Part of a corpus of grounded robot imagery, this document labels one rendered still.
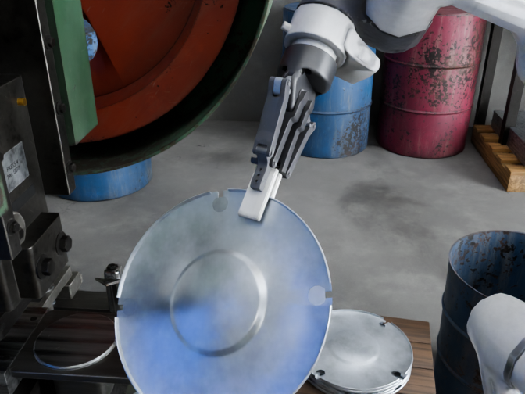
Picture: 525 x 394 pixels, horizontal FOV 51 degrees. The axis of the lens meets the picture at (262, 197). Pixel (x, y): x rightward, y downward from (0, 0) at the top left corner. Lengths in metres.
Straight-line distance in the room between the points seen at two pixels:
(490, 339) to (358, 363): 0.57
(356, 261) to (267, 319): 1.85
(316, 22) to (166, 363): 0.47
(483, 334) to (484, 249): 1.00
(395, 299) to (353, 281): 0.20
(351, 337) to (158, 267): 0.83
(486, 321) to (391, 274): 1.55
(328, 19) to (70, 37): 0.36
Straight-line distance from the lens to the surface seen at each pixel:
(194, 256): 0.72
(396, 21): 0.75
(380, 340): 1.50
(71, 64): 0.85
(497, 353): 0.90
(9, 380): 0.92
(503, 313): 0.91
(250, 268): 0.67
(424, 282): 2.43
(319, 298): 0.64
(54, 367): 0.88
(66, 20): 0.84
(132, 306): 0.75
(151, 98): 1.04
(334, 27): 0.75
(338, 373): 1.39
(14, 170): 0.79
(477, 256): 1.90
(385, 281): 2.39
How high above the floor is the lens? 1.36
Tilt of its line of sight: 27 degrees down
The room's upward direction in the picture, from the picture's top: straight up
